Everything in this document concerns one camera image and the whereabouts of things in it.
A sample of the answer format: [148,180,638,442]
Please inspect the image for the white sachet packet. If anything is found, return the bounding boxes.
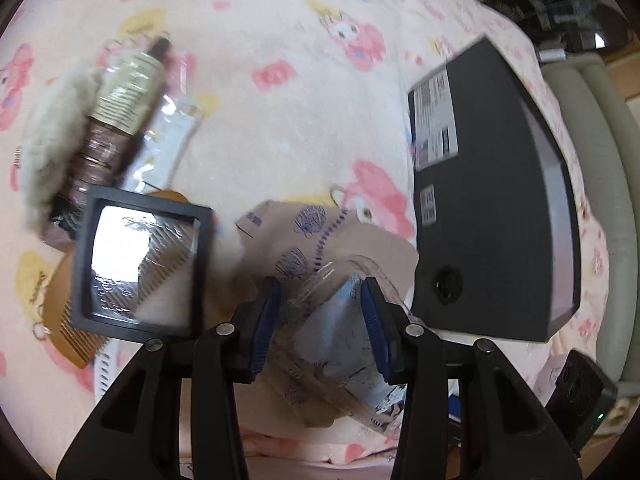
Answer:
[117,50,204,194]

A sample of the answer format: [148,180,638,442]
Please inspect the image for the grey green sofa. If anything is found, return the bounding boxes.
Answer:
[542,54,639,396]

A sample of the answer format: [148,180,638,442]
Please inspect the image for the black open storage box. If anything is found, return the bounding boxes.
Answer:
[408,39,582,342]

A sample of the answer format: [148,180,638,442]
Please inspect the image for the black square display frame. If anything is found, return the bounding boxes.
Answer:
[69,184,215,344]

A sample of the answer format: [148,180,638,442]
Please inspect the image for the wooden comb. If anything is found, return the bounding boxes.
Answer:
[41,188,198,370]

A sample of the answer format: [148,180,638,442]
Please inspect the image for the pink cartoon blanket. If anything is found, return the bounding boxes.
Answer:
[1,0,608,474]

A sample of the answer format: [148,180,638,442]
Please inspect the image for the brown shell pattern pouch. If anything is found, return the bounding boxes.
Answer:
[235,200,418,396]

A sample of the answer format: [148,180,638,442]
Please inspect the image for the clear plastic packet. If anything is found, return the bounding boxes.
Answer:
[268,252,418,436]

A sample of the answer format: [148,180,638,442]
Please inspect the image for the brown cosmetic bottle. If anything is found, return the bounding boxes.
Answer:
[41,36,171,252]

